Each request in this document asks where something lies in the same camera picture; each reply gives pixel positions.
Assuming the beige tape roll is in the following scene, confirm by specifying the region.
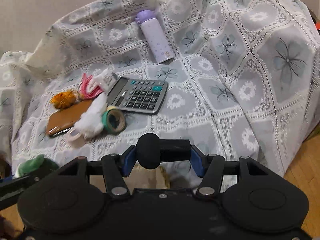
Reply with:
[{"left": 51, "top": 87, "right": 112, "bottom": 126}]
[{"left": 66, "top": 128, "right": 86, "bottom": 148}]

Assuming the orange pumpkin pouch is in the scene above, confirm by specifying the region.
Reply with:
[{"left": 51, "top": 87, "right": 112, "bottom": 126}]
[{"left": 50, "top": 89, "right": 77, "bottom": 110}]

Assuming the small white tube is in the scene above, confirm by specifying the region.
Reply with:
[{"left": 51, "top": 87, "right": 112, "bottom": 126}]
[{"left": 93, "top": 69, "right": 118, "bottom": 91}]

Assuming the floral lace cloth cover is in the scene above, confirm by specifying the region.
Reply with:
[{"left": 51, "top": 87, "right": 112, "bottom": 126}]
[{"left": 1, "top": 0, "right": 319, "bottom": 176}]

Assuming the brown leather wallet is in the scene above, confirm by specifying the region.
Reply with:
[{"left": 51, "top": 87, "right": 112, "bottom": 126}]
[{"left": 46, "top": 100, "right": 93, "bottom": 137}]

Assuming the woven basket with fabric liner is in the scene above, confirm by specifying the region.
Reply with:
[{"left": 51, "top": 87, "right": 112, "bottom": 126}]
[{"left": 89, "top": 165, "right": 171, "bottom": 193}]

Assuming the green tape roll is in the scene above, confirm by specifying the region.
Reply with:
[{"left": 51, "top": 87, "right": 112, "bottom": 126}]
[{"left": 102, "top": 108, "right": 126, "bottom": 134}]

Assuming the white fluffy plush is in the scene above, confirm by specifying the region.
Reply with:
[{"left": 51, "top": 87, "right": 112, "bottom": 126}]
[{"left": 74, "top": 93, "right": 108, "bottom": 139}]

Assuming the pink and white cloth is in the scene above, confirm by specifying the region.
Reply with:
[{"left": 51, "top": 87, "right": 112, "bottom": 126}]
[{"left": 78, "top": 73, "right": 103, "bottom": 100}]

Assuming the black mushroom-shaped stamp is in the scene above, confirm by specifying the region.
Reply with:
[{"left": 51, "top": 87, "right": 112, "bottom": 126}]
[{"left": 136, "top": 133, "right": 191, "bottom": 170}]

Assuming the green frog plush toy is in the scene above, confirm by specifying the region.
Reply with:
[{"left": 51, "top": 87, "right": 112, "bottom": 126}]
[{"left": 15, "top": 154, "right": 59, "bottom": 178}]

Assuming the purple water bottle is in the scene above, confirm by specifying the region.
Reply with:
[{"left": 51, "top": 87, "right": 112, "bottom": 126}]
[{"left": 135, "top": 10, "right": 174, "bottom": 64}]

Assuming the grey desk calculator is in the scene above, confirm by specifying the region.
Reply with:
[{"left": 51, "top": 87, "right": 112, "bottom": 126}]
[{"left": 107, "top": 77, "right": 168, "bottom": 115}]

